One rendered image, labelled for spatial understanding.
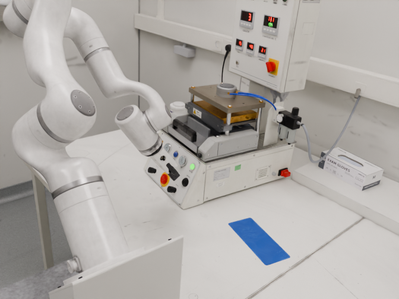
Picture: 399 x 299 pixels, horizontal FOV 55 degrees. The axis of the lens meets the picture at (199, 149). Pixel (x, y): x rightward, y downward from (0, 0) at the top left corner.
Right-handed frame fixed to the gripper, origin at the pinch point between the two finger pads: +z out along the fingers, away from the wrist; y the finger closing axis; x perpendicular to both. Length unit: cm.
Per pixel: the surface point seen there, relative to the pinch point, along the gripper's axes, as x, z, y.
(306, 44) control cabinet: -68, -7, -4
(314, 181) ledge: -42, 41, -17
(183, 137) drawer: -12.9, -0.8, 10.6
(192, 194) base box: -0.3, 9.5, -4.8
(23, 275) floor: 89, 46, 73
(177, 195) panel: 3.6, 10.3, 1.1
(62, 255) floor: 71, 58, 78
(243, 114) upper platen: -36.0, 3.8, 2.6
